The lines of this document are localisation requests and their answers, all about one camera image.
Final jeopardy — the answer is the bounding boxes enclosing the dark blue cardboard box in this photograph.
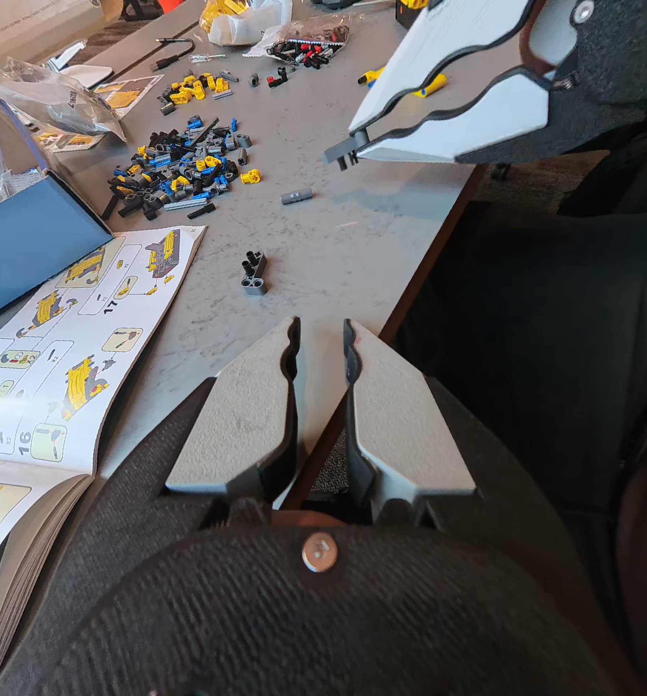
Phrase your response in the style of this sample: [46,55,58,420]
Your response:
[0,171,115,327]

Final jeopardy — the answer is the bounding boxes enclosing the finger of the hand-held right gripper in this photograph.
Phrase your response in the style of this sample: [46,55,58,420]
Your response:
[355,8,578,165]
[348,0,540,145]

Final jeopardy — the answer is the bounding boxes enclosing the open instruction booklet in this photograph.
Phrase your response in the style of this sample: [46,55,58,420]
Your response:
[0,225,207,696]

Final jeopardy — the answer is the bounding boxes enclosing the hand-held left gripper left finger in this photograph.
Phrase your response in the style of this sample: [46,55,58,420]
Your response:
[165,315,302,505]

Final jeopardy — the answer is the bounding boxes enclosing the white flat object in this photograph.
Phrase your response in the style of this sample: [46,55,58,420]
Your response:
[45,41,116,89]

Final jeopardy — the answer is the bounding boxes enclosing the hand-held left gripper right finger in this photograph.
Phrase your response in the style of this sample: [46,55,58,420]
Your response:
[343,319,477,524]

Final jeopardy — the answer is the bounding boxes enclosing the black cable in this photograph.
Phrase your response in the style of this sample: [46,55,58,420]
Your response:
[152,36,196,73]

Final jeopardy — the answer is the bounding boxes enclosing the person's legs in black pants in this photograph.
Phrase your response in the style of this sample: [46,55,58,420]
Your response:
[394,201,647,523]

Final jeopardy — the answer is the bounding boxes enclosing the yellow printed paper sheet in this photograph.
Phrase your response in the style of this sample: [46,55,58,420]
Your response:
[92,73,164,119]

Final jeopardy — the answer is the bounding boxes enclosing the yellow curved panel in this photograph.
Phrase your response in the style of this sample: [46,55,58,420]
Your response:
[358,65,448,99]

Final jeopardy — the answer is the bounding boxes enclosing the crumpled clear plastic bag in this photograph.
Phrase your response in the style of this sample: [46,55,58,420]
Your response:
[0,57,128,143]

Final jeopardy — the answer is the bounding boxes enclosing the pile of mixed small pieces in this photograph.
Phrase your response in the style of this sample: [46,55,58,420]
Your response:
[102,115,254,221]

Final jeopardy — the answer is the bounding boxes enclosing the pile of yellow beam pieces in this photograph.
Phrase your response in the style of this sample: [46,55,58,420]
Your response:
[158,71,240,116]

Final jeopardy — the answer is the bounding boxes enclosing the clear bag of black pieces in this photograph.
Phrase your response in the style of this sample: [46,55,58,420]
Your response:
[243,19,351,73]

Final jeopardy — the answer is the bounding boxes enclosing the crumpled white plastic bag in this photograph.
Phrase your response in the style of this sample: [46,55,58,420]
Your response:
[200,0,293,47]

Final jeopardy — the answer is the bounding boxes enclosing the grey desk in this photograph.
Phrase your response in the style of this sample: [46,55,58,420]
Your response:
[0,0,490,512]

